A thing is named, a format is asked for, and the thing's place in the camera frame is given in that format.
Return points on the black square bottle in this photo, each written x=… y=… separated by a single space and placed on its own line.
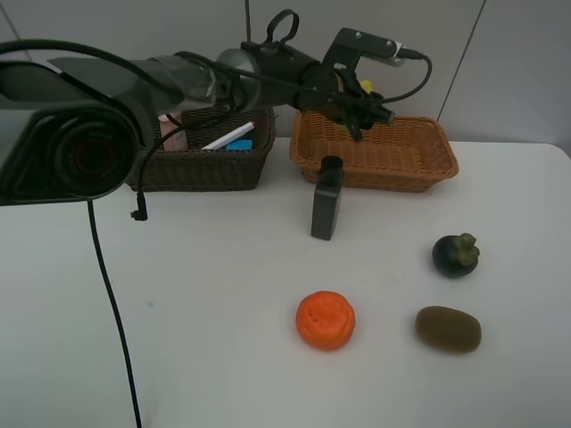
x=327 y=196

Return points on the pink lotion bottle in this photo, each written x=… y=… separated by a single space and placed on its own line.
x=177 y=142

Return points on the dark mangosteen fruit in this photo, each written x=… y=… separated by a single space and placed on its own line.
x=455 y=256

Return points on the yellow lemon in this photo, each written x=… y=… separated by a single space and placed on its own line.
x=366 y=87

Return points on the brown kiwi fruit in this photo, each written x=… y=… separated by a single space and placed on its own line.
x=449 y=330

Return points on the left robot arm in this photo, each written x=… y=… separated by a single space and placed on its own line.
x=72 y=131

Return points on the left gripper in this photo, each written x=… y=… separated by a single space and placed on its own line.
x=323 y=84

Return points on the white pink-tipped marker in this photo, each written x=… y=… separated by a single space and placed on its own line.
x=230 y=137

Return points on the black whiteboard eraser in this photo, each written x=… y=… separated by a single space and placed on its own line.
x=240 y=145

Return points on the orange wicker basket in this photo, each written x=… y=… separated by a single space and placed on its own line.
x=409 y=155

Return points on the dark brown wicker basket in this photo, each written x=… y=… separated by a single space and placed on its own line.
x=196 y=170

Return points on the orange tangerine fruit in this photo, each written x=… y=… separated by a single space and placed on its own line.
x=325 y=320

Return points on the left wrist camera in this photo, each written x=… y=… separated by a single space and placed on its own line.
x=350 y=45

